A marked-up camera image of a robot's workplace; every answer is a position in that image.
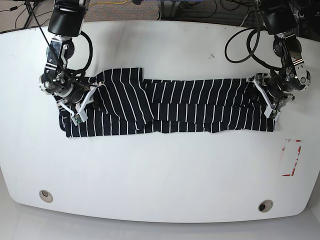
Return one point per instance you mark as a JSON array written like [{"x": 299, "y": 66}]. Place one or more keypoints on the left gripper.
[{"x": 275, "y": 90}]

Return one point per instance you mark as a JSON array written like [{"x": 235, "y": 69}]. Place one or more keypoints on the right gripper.
[{"x": 72, "y": 96}]

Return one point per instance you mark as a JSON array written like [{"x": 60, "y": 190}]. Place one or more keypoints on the navy white striped t-shirt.
[{"x": 133, "y": 105}]

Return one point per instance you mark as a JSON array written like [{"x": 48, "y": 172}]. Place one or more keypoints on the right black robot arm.
[{"x": 65, "y": 24}]

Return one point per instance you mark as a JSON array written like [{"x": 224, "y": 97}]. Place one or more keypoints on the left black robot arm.
[{"x": 279, "y": 21}]

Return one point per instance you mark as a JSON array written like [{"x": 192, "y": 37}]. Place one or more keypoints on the red tape corner marking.
[{"x": 289, "y": 157}]

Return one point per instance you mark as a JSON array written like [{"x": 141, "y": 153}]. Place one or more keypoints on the grey cabinet behind table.
[{"x": 172, "y": 10}]

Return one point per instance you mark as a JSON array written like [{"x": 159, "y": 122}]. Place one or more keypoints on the black tripod stand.
[{"x": 14, "y": 14}]

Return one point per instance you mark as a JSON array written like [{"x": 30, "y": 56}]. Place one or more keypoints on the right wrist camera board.
[{"x": 79, "y": 118}]

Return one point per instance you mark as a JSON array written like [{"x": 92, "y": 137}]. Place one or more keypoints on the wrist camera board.
[
  {"x": 271, "y": 114},
  {"x": 79, "y": 118}
]

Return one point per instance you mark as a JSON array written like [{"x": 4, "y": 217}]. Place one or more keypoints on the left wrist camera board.
[{"x": 271, "y": 114}]

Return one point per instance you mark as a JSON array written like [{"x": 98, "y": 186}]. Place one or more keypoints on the left table cable grommet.
[{"x": 46, "y": 196}]

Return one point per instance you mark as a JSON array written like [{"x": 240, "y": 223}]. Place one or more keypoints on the table cable grommet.
[
  {"x": 265, "y": 206},
  {"x": 46, "y": 196}
]

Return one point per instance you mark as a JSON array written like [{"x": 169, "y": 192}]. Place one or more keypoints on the right table cable grommet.
[{"x": 265, "y": 206}]

